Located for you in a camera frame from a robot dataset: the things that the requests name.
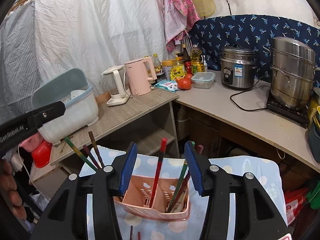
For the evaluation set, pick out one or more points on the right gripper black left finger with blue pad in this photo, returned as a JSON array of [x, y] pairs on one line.
[[65, 215]]

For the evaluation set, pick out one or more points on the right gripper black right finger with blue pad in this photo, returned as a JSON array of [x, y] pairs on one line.
[[256, 216]]

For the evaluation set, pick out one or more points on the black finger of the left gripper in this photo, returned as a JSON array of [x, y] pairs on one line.
[[48, 113]]

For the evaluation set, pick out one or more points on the green chopstick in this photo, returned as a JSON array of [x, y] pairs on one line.
[[178, 184], [83, 158]]

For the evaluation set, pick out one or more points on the maroon chopstick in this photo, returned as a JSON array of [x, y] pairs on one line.
[[131, 233]]

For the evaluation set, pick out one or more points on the person's left hand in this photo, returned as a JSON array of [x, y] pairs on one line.
[[8, 184]]

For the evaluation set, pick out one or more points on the pink small basket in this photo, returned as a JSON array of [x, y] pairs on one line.
[[32, 143]]

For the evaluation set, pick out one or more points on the red plastic basin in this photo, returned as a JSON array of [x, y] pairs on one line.
[[41, 155]]

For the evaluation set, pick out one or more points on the red printed bag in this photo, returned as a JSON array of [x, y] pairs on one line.
[[295, 201]]

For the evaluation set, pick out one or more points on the white dish drainer teal lid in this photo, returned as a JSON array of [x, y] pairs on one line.
[[73, 89]]

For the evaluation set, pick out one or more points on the brown chopstick in holder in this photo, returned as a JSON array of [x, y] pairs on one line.
[[91, 157], [94, 144]]

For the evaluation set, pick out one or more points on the green plastic bag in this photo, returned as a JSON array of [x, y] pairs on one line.
[[313, 197]]

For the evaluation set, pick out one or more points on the white glass electric kettle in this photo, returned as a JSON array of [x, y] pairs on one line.
[[117, 84]]

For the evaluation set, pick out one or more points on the green chopstick in holder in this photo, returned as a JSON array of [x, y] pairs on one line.
[[178, 184]]

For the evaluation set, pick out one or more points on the dark red chopstick in holder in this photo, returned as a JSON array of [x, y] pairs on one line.
[[182, 187]]

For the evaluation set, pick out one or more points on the white plastic sheet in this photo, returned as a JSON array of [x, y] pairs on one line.
[[45, 38]]

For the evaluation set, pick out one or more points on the stack of yellow green bowls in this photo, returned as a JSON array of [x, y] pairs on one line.
[[313, 114]]

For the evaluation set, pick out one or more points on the pink electric kettle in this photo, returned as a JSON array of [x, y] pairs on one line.
[[140, 73]]

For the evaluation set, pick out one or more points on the curved countertop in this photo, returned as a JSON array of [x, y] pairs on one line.
[[265, 125]]

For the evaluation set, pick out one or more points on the black induction cooktop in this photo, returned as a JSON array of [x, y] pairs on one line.
[[299, 116]]

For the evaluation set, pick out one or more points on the blue wet wipes pack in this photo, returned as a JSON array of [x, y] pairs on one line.
[[167, 85]]

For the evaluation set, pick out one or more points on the yellow seasoning bag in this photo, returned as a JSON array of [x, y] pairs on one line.
[[177, 71]]

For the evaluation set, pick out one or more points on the clear food container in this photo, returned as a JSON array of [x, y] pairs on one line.
[[203, 80]]

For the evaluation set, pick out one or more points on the red tomato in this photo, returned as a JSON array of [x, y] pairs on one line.
[[185, 83]]

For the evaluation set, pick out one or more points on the stainless steel steamer pot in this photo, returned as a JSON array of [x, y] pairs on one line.
[[293, 68]]

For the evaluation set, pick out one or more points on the silver rice cooker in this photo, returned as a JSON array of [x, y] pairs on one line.
[[238, 66]]

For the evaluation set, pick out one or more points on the dark soy sauce bottle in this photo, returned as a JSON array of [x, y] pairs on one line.
[[186, 60]]

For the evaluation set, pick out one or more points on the yellow oil bottle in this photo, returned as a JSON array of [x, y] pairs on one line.
[[196, 60]]

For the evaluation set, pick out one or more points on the pink floral apron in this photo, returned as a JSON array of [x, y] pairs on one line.
[[179, 18]]

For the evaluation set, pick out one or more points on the navy floral cloth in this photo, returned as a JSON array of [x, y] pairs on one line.
[[253, 32]]

